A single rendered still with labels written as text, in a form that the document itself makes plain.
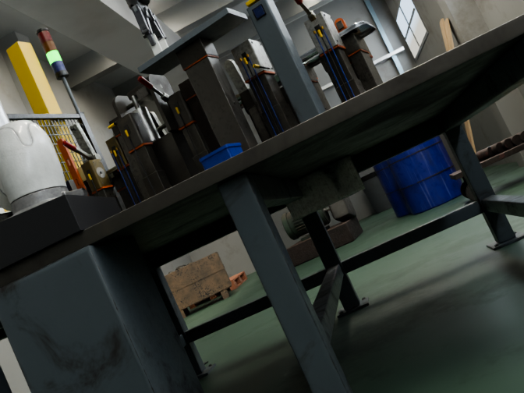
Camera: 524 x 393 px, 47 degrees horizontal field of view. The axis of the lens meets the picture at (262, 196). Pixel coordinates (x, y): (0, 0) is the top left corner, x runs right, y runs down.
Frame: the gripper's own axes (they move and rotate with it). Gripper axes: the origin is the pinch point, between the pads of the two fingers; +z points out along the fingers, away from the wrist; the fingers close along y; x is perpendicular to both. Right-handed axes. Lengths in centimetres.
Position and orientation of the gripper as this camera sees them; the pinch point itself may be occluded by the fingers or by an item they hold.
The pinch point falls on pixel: (161, 48)
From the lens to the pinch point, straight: 206.8
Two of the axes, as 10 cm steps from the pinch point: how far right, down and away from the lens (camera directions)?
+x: -8.7, 4.2, 2.7
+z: 4.2, 9.0, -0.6
